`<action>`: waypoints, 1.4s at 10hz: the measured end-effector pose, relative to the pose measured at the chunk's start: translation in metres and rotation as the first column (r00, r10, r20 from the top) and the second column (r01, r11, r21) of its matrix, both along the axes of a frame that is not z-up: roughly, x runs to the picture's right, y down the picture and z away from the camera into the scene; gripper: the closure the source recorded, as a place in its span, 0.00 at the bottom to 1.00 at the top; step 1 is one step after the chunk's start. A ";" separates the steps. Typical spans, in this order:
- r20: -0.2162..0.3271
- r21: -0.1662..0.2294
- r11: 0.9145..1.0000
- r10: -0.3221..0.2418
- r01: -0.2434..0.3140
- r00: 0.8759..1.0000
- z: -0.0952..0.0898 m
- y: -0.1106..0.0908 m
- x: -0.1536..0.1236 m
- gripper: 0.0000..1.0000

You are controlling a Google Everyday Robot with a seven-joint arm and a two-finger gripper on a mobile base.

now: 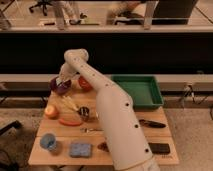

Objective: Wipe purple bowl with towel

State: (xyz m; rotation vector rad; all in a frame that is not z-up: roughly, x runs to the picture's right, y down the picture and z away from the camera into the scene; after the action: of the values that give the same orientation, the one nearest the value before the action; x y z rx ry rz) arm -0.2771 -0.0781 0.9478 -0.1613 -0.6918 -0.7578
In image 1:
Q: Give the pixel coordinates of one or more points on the red bowl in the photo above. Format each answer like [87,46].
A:
[84,84]

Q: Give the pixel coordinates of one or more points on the red apple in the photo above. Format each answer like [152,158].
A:
[51,112]

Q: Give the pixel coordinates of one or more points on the metal spoon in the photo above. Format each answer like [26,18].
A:
[87,130]

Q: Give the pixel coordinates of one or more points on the purple bowl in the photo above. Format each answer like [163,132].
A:
[59,90]

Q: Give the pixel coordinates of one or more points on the blue cup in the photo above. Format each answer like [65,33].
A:
[48,142]

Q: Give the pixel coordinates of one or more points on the blue sponge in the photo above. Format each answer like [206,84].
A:
[80,150]

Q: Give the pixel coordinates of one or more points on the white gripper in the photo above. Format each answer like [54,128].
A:
[66,72]

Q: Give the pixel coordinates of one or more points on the black handled knife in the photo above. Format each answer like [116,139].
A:
[152,124]

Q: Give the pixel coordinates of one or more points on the black rectangular block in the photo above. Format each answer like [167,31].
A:
[160,148]

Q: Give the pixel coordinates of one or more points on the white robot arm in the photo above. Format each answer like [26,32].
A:
[124,136]

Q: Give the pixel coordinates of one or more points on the brown grape bunch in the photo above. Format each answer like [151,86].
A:
[103,146]

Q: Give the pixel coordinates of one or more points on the green plastic tray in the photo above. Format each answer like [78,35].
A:
[144,90]

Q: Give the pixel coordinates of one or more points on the small metal cup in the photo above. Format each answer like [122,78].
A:
[84,113]

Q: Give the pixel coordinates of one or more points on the orange carrot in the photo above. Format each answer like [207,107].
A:
[69,123]

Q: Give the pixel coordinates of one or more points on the black office chair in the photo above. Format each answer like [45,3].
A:
[43,4]

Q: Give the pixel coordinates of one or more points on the yellow corn cob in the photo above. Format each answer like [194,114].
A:
[66,102]

